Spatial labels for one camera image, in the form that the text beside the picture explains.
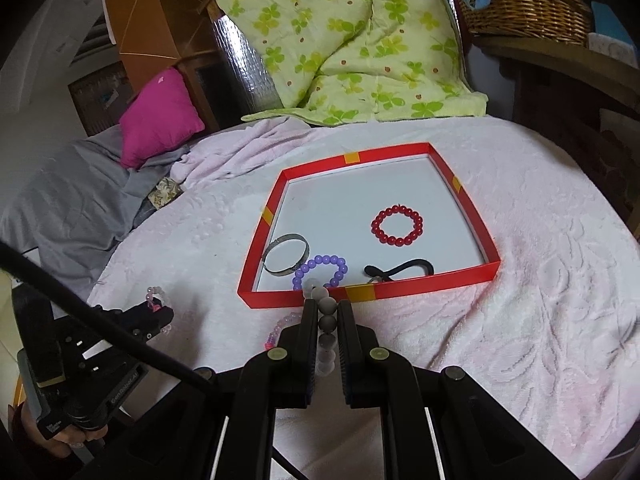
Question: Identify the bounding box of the red cardboard box lid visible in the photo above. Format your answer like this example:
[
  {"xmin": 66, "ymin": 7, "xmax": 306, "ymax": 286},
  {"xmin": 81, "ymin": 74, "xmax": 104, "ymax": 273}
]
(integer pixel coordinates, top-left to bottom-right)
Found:
[{"xmin": 236, "ymin": 142, "xmax": 502, "ymax": 310}]

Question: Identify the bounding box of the small patterned pouch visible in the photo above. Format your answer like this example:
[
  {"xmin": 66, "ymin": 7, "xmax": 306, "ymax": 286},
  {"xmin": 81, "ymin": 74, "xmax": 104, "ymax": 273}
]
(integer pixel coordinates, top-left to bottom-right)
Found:
[{"xmin": 147, "ymin": 177, "xmax": 181, "ymax": 209}]

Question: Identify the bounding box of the white bead bracelet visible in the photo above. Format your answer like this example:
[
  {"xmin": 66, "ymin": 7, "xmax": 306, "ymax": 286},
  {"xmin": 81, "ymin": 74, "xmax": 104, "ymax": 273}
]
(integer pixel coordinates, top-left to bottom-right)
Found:
[{"xmin": 302, "ymin": 276, "xmax": 339, "ymax": 377}]

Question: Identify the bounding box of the black hair tie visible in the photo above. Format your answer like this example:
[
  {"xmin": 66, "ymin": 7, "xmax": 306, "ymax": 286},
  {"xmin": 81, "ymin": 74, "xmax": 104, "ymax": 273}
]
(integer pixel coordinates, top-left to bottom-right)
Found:
[{"xmin": 363, "ymin": 258, "xmax": 435, "ymax": 284}]

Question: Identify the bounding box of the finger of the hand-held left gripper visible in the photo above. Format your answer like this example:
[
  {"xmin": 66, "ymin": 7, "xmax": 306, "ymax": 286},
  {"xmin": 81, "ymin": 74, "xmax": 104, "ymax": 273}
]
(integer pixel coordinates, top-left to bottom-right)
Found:
[{"xmin": 95, "ymin": 304, "xmax": 175, "ymax": 346}]

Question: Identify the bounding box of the purple bead bracelet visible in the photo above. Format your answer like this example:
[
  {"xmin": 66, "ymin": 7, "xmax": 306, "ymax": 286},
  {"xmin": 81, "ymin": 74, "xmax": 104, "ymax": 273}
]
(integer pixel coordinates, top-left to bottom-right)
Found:
[{"xmin": 292, "ymin": 255, "xmax": 348, "ymax": 291}]

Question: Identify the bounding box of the white patterned box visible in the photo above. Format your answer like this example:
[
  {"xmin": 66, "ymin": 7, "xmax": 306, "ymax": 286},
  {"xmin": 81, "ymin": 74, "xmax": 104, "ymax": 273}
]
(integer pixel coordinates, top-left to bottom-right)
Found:
[{"xmin": 587, "ymin": 32, "xmax": 640, "ymax": 69}]

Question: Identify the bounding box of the dark wicker cabinet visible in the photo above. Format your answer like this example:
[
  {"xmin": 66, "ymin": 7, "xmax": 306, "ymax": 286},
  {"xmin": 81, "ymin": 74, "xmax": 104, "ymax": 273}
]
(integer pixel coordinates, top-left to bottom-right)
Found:
[{"xmin": 67, "ymin": 62, "xmax": 136, "ymax": 137}]

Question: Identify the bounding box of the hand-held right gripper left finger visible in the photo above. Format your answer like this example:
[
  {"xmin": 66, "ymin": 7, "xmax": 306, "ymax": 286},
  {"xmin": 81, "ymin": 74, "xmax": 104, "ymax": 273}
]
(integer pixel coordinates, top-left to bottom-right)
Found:
[{"xmin": 107, "ymin": 297, "xmax": 321, "ymax": 480}]

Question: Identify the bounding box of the blue cardboard box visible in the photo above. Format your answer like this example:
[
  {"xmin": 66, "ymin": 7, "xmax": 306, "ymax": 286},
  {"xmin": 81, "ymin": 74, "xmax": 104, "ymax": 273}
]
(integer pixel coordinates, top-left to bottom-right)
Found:
[{"xmin": 590, "ymin": 0, "xmax": 634, "ymax": 52}]

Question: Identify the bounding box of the silver bangle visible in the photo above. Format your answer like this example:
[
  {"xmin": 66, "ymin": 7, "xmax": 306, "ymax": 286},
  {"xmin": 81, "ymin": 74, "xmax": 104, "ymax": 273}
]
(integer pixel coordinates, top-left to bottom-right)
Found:
[{"xmin": 262, "ymin": 233, "xmax": 311, "ymax": 276}]

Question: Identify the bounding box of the pale pink bead bracelet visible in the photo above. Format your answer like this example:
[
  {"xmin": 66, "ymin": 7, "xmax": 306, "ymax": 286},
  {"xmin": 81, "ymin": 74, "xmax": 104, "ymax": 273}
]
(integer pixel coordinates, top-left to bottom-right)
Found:
[{"xmin": 145, "ymin": 285, "xmax": 174, "ymax": 334}]

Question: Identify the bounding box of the grey blanket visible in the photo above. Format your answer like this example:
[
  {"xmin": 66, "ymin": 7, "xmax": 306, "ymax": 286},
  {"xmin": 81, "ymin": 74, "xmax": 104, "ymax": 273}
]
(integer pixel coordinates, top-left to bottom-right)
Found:
[{"xmin": 0, "ymin": 125, "xmax": 202, "ymax": 282}]

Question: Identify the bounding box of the person's left hand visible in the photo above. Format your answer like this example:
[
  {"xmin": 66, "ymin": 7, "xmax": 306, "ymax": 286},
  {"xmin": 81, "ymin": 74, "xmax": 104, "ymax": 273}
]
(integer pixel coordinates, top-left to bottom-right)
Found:
[{"xmin": 12, "ymin": 400, "xmax": 108, "ymax": 461}]

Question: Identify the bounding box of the pale pink towel blanket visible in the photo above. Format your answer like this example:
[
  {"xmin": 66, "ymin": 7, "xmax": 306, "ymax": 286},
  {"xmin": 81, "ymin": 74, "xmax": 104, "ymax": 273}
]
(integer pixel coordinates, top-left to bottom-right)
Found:
[{"xmin": 87, "ymin": 115, "xmax": 640, "ymax": 480}]

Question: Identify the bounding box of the green floral quilt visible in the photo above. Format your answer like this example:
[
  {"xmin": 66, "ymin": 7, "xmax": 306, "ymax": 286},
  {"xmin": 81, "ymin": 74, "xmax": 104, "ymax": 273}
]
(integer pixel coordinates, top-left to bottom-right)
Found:
[{"xmin": 207, "ymin": 0, "xmax": 489, "ymax": 127}]

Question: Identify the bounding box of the black cable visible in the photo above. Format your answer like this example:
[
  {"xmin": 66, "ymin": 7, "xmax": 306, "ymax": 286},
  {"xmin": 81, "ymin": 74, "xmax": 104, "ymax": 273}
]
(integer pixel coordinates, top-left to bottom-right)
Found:
[{"xmin": 0, "ymin": 240, "xmax": 221, "ymax": 397}]

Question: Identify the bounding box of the magenta pillow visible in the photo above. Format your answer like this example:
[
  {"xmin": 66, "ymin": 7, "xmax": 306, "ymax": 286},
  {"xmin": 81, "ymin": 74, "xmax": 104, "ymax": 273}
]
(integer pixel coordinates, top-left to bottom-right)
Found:
[{"xmin": 118, "ymin": 67, "xmax": 206, "ymax": 170}]

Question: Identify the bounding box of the wooden bench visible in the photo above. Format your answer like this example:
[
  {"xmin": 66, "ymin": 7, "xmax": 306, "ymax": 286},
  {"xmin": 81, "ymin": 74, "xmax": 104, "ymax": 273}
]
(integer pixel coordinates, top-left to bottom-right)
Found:
[{"xmin": 470, "ymin": 35, "xmax": 640, "ymax": 242}]

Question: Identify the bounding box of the wicker basket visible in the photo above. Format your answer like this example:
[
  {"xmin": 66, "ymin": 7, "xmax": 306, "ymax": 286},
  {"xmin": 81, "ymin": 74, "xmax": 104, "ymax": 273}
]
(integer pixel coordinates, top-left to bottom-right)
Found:
[{"xmin": 457, "ymin": 0, "xmax": 594, "ymax": 49}]

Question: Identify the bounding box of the red bead bracelet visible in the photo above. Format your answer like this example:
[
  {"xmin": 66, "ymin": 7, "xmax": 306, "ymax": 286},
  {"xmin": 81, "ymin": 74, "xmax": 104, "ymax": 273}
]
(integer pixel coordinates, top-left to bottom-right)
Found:
[{"xmin": 370, "ymin": 204, "xmax": 425, "ymax": 247}]

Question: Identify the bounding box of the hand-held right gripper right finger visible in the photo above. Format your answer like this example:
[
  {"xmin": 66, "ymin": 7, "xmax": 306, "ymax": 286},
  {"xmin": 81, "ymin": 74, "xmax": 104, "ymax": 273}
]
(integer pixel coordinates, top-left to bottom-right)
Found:
[{"xmin": 336, "ymin": 299, "xmax": 576, "ymax": 480}]

